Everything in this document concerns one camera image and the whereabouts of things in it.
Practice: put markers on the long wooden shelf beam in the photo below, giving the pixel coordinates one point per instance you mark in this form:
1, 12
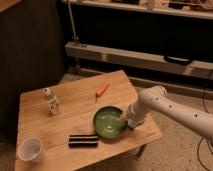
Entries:
136, 59

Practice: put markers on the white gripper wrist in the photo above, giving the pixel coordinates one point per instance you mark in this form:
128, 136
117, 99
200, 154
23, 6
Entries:
135, 116

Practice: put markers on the upper wooden shelf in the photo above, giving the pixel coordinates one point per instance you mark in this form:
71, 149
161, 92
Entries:
138, 8

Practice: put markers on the black handle on beam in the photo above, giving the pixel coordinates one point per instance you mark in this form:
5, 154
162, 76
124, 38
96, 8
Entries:
177, 61

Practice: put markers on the wooden folding table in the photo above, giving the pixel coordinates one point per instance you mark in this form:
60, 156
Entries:
78, 105

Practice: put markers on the green ceramic bowl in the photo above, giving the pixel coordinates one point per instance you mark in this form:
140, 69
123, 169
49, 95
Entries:
107, 124

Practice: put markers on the orange carrot toy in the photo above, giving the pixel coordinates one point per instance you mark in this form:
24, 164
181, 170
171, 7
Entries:
102, 89

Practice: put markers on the metal stand pole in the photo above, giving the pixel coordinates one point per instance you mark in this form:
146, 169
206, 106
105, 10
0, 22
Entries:
74, 37

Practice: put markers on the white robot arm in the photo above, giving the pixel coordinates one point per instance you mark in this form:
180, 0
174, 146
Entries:
155, 99

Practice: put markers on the translucent plastic cup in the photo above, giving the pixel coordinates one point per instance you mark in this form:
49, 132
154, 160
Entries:
31, 150

